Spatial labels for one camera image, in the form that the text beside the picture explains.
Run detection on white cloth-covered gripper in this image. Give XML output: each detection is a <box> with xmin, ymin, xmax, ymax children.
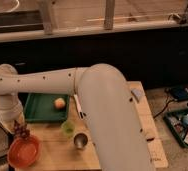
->
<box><xmin>0</xmin><ymin>107</ymin><xmax>25</xmax><ymax>132</ymax></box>

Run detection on grey cloth on table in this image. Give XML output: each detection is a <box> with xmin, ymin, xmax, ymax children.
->
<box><xmin>131</xmin><ymin>88</ymin><xmax>144</xmax><ymax>102</ymax></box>

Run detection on small green cup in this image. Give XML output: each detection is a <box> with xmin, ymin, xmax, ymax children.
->
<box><xmin>61</xmin><ymin>121</ymin><xmax>75</xmax><ymax>137</ymax></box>

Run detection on dark purple grape bunch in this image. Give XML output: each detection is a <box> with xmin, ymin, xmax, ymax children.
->
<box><xmin>14</xmin><ymin>121</ymin><xmax>30</xmax><ymax>139</ymax></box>

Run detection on peach coloured fruit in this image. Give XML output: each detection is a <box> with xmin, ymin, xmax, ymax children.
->
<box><xmin>54</xmin><ymin>98</ymin><xmax>66</xmax><ymax>109</ymax></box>

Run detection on green toolbox with items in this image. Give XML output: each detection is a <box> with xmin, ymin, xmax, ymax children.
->
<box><xmin>163</xmin><ymin>104</ymin><xmax>188</xmax><ymax>148</ymax></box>

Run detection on green plastic tray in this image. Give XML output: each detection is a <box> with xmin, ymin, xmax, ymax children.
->
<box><xmin>24</xmin><ymin>93</ymin><xmax>70</xmax><ymax>123</ymax></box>

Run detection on wooden railing frame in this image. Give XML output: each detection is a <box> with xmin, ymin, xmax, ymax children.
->
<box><xmin>0</xmin><ymin>0</ymin><xmax>188</xmax><ymax>42</ymax></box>

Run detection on white handled knife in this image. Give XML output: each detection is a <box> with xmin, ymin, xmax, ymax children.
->
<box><xmin>74</xmin><ymin>94</ymin><xmax>84</xmax><ymax>119</ymax></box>

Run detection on dark blue device on floor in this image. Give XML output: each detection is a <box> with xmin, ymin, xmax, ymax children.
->
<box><xmin>167</xmin><ymin>86</ymin><xmax>188</xmax><ymax>101</ymax></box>

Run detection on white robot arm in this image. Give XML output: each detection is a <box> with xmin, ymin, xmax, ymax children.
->
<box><xmin>0</xmin><ymin>64</ymin><xmax>156</xmax><ymax>171</ymax></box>

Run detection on metal steel cup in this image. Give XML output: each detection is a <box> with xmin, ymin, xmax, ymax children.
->
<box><xmin>74</xmin><ymin>133</ymin><xmax>88</xmax><ymax>149</ymax></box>

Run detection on red plastic bowl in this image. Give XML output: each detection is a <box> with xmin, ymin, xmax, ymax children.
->
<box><xmin>7</xmin><ymin>135</ymin><xmax>40</xmax><ymax>169</ymax></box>

